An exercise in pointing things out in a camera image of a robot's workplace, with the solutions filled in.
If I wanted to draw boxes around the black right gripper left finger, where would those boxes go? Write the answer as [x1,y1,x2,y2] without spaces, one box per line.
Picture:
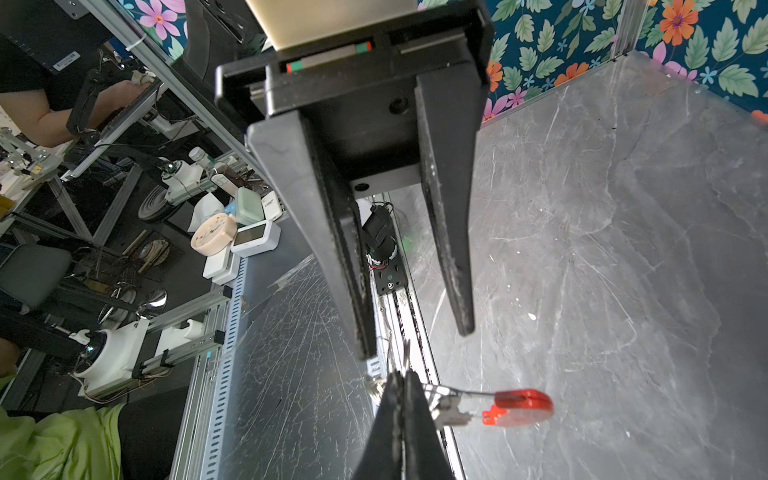
[353,372,404,480]

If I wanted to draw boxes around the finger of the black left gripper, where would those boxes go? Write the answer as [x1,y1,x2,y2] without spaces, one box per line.
[247,111,377,360]
[415,63,482,336]

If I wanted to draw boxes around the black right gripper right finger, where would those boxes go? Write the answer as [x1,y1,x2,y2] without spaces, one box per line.
[402,370,454,479]

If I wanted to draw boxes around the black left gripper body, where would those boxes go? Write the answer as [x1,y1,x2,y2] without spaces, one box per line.
[215,1,494,198]

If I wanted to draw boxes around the mint green box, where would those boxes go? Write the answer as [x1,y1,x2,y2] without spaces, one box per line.
[234,187,265,226]

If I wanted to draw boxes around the white digital clock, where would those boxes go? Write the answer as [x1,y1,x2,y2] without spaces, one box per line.
[231,220,281,258]

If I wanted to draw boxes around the beige round alarm clock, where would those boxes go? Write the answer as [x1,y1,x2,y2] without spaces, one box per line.
[190,213,238,257]

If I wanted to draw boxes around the person in black shirt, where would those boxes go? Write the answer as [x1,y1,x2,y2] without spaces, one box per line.
[0,35,151,148]

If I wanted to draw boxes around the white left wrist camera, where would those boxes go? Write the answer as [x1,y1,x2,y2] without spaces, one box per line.
[247,0,417,51]

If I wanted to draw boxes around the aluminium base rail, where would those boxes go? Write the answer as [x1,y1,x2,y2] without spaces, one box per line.
[354,193,466,479]

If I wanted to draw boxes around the white perforated cable tray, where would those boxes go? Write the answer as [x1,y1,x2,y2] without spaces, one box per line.
[199,259,247,480]

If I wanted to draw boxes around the aluminium frame corner post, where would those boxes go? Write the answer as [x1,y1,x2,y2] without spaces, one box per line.
[611,0,648,59]

